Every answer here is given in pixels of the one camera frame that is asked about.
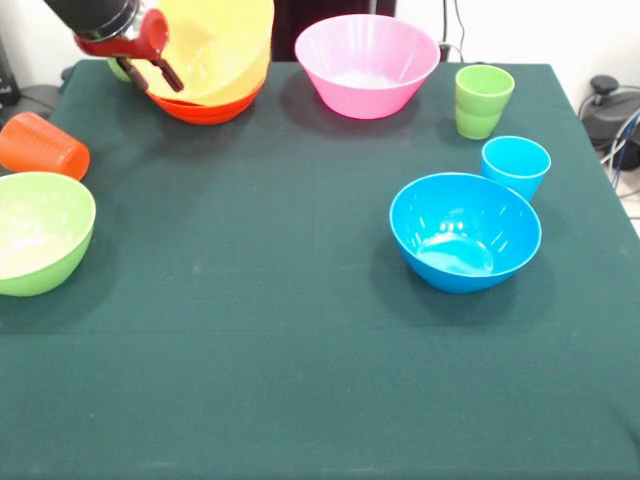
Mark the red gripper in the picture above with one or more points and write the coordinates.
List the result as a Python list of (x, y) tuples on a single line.
[(150, 42)]

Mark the small green bowl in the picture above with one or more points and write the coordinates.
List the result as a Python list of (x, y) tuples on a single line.
[(116, 71)]

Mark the red-orange bowl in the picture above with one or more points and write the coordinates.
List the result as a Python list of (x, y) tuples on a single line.
[(210, 112)]

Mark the large orange bowl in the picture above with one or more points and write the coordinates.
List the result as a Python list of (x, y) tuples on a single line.
[(225, 50)]

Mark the red-orange cup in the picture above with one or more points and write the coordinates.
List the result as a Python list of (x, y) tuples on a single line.
[(42, 147)]

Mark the large green bowl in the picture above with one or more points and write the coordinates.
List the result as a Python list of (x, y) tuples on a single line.
[(45, 235)]

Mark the large pink bowl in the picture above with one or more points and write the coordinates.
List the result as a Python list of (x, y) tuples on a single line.
[(367, 65)]

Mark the light blue bowl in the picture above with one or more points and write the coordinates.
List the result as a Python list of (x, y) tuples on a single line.
[(465, 235)]

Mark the black power plug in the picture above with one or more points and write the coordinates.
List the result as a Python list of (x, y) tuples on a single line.
[(445, 51)]

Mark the green cup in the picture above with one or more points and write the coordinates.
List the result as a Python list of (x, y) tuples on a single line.
[(482, 115)]

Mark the dark green tablecloth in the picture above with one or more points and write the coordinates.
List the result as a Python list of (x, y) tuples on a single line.
[(320, 390)]

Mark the light blue cup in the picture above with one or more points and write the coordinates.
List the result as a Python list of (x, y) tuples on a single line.
[(517, 167)]

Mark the black stand base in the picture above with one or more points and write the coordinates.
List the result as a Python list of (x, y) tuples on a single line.
[(610, 110)]

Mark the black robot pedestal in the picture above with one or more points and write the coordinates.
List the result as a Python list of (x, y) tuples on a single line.
[(325, 20)]

